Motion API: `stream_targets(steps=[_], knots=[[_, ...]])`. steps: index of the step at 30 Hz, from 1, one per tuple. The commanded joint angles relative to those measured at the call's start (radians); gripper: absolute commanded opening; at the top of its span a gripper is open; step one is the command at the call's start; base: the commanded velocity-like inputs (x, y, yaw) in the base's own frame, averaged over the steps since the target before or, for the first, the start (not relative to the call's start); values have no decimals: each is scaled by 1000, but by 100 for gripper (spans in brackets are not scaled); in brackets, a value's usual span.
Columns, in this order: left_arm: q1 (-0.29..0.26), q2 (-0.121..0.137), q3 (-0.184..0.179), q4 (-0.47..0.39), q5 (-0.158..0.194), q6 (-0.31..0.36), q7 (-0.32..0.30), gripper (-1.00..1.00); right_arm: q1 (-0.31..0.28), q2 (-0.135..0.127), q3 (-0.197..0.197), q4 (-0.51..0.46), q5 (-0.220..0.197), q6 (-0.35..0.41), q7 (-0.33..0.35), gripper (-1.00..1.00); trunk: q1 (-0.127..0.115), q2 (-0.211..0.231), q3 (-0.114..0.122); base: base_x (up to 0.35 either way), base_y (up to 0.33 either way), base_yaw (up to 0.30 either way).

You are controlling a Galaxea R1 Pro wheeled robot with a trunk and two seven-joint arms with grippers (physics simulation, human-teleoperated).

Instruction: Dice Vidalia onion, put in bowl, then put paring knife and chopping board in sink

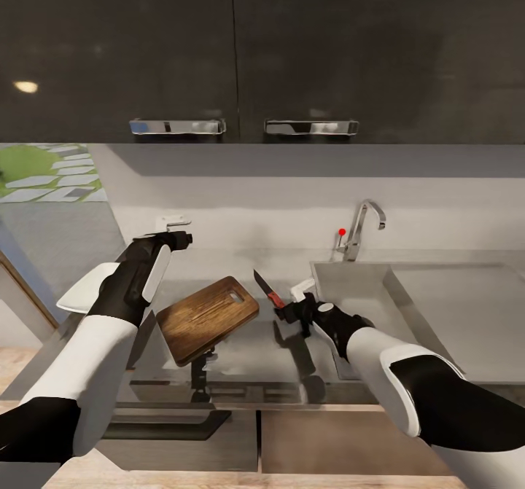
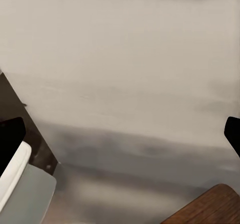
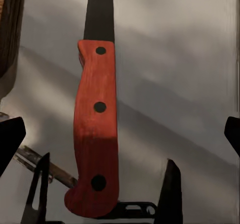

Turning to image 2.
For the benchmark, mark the bowl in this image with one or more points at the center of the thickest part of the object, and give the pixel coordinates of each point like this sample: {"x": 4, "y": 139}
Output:
{"x": 13, "y": 173}

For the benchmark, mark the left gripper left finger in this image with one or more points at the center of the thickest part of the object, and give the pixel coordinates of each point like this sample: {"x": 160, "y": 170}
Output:
{"x": 12, "y": 133}

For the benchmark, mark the cutting board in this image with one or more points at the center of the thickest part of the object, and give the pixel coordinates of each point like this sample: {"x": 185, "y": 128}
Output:
{"x": 219, "y": 205}

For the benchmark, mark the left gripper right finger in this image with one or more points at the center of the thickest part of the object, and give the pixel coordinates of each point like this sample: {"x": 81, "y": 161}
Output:
{"x": 232, "y": 133}

